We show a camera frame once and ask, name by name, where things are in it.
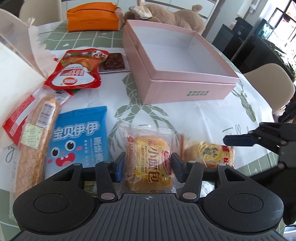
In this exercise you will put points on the orange tissue pouch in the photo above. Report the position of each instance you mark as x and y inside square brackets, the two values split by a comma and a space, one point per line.
[98, 16]

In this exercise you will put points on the red chicken leg snack pack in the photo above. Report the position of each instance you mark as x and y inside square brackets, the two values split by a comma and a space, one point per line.
[78, 69]

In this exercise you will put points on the rice cracker pack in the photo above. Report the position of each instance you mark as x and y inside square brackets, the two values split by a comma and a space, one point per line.
[208, 154]

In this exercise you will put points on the red sausage snack pack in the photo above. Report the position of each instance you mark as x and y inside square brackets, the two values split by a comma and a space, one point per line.
[15, 121]

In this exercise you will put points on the green white tablecloth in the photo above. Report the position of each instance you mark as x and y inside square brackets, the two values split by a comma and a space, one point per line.
[242, 110]

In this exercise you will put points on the brown plush teddy bear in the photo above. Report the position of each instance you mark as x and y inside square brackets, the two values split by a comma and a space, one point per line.
[185, 18]

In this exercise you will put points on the blue seaweed snack pack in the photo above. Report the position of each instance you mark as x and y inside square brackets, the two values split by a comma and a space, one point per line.
[79, 136]

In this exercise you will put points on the pink cardboard box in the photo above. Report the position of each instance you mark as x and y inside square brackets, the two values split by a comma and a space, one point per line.
[171, 64]

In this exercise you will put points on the long biscuit stick pack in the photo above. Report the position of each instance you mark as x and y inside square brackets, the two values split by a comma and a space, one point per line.
[35, 137]

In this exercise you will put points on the dark jerky silver pack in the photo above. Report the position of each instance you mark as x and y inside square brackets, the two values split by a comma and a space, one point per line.
[115, 63]

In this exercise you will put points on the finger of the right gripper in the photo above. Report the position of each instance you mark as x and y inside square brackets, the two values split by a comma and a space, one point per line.
[241, 140]

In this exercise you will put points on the beige chair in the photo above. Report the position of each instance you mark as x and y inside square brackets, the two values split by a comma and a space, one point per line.
[273, 84]
[43, 11]

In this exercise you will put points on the small bread yellow pack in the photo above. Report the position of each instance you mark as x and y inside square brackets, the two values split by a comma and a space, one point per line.
[148, 152]

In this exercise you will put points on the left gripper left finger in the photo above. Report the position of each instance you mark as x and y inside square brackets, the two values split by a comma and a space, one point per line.
[108, 173]

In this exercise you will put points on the black cabinet appliance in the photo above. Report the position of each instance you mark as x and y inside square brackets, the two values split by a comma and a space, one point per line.
[228, 41]

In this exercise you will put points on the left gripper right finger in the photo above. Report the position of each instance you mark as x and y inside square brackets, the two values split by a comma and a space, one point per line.
[190, 174]

